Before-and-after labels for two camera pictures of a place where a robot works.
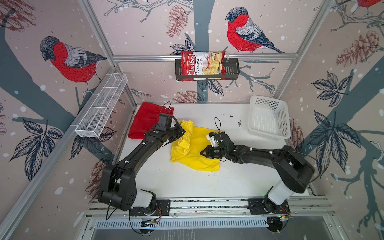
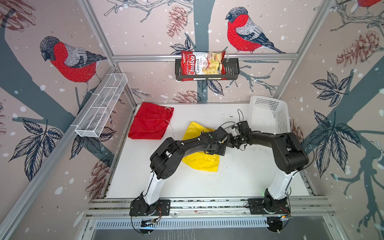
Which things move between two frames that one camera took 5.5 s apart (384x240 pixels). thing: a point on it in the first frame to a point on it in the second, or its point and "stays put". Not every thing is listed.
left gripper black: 180,132 to 222,151
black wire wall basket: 232,71 stays put
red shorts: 146,117 stays put
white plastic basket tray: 268,116 stays put
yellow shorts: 187,148 stays put
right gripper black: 208,149 to 230,143
